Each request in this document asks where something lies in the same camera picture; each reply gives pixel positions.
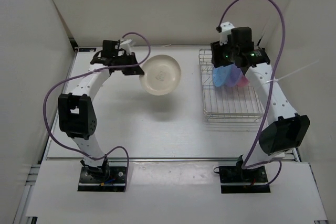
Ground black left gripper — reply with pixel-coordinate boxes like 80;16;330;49
113;52;145;76

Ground cream bear plate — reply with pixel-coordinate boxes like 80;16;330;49
139;55;182;96

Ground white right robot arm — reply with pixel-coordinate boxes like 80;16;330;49
211;22;310;182

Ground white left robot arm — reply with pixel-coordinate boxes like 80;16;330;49
58;39;144;182

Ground purple plate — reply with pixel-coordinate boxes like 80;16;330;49
225;64;243;87

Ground pink plate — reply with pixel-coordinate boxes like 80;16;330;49
237;75;249;87

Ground blue plate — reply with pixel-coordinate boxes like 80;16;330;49
212;65;232;88

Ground white zip tie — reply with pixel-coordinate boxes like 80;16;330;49
265;61;320;86

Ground black XDOF label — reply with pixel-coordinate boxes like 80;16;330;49
78;48;96;52

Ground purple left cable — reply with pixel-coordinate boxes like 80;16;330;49
43;32;129;192

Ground purple cable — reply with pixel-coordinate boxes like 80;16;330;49
219;0;286;187
43;32;129;192

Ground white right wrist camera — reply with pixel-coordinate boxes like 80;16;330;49
216;22;235;45

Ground metal wire dish rack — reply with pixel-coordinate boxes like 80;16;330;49
198;49;264;123

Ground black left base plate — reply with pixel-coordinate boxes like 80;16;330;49
77;161;128;193

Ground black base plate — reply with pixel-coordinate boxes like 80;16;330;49
77;161;128;193
218;166;270;194

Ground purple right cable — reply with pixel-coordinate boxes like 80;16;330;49
219;0;286;187

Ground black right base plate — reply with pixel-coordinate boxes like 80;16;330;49
218;166;270;194

